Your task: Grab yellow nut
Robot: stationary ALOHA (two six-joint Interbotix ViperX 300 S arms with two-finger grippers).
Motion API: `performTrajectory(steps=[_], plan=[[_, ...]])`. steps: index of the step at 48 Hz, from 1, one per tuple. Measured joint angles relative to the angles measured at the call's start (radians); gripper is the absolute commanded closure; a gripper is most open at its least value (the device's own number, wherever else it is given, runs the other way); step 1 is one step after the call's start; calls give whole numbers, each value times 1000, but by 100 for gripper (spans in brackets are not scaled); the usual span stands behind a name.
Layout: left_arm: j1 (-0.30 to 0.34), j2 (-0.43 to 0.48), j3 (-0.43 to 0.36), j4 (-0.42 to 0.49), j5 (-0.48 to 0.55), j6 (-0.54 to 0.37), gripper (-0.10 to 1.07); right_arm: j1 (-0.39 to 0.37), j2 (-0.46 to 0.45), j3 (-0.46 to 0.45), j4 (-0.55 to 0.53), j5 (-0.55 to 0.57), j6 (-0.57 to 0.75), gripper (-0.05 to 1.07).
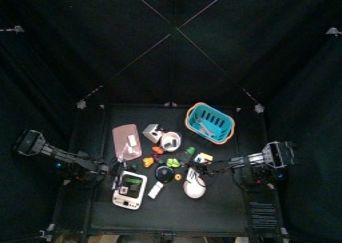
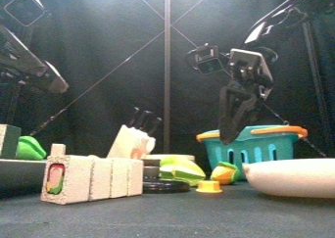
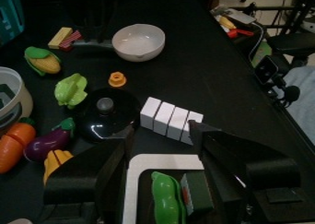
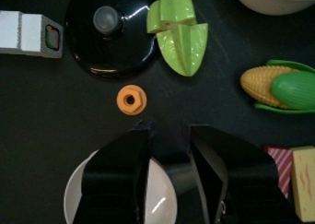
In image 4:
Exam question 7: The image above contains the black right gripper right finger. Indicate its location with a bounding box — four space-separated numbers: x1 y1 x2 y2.
187 124 303 224

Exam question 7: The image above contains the red striped toy piece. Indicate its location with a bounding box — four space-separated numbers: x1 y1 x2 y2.
263 146 293 200

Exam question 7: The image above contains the toy corn cob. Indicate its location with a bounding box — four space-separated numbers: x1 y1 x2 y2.
239 59 315 115

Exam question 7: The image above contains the white plate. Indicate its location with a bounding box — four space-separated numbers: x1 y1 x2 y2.
62 149 178 224

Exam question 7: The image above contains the yellow wooden toy block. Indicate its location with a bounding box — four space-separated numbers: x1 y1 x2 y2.
291 145 315 223

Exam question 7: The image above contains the white toy sushi block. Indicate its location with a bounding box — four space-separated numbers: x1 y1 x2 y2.
0 10 65 59

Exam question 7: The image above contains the black pot lid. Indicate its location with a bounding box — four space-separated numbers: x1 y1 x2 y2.
64 0 165 80

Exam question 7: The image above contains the orange-yellow toy nut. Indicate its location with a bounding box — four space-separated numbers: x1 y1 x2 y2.
116 84 148 116

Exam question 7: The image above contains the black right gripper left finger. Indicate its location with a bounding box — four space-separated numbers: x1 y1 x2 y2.
70 120 156 224

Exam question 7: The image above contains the green toy star fruit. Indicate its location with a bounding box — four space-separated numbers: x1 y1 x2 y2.
145 0 209 77

